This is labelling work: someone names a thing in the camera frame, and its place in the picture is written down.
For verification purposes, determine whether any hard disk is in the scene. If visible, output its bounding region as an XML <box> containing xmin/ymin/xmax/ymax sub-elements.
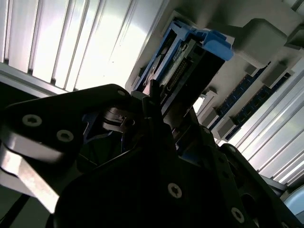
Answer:
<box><xmin>140</xmin><ymin>20</ymin><xmax>235</xmax><ymax>117</ymax></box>

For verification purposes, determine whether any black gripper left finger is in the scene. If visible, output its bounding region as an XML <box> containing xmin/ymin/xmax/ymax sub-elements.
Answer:
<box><xmin>0</xmin><ymin>80</ymin><xmax>185</xmax><ymax>213</ymax></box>

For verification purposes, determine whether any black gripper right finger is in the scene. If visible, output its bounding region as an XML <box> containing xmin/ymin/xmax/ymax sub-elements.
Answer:
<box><xmin>174</xmin><ymin>123</ymin><xmax>302</xmax><ymax>228</ymax></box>

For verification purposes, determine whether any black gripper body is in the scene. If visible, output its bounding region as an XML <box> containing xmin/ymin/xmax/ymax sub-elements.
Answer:
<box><xmin>53</xmin><ymin>147</ymin><xmax>230</xmax><ymax>228</ymax></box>

